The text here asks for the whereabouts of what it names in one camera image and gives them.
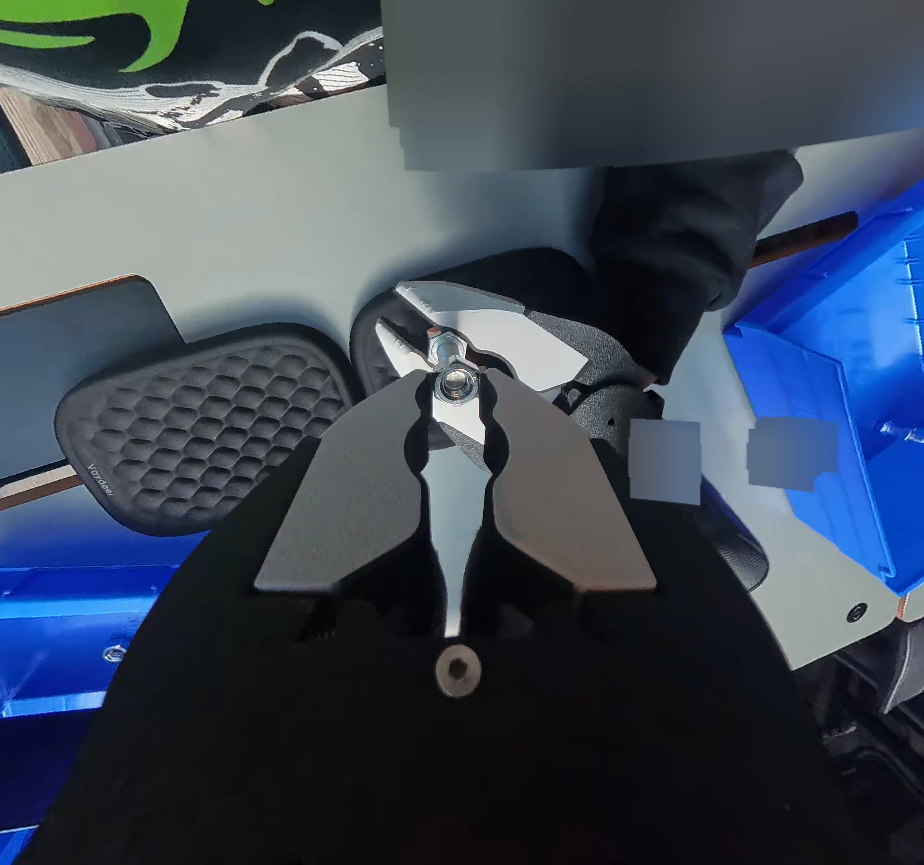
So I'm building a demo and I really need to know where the black green-print top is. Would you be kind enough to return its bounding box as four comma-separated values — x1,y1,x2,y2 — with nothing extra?
0,0,384,97

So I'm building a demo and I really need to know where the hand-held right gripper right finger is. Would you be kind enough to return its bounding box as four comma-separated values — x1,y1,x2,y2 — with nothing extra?
480,369,659,595

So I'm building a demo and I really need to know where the blue plastic bin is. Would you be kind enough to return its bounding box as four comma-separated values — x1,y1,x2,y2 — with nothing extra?
724,179,924,595
0,563,190,865

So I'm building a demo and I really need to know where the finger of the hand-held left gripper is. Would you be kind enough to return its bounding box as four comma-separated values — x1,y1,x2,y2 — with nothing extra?
396,280,589,393
375,320,493,451

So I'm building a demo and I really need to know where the person's left hand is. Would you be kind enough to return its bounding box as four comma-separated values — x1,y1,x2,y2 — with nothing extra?
592,251,757,385

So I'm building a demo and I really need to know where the person's patterned clothing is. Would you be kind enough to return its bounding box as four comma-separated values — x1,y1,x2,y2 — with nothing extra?
0,35,387,135

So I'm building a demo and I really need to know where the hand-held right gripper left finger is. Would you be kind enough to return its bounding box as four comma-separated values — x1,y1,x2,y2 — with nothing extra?
253,369,434,595

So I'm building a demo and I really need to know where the black office chair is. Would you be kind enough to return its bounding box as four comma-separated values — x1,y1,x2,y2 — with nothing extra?
794,620,924,865

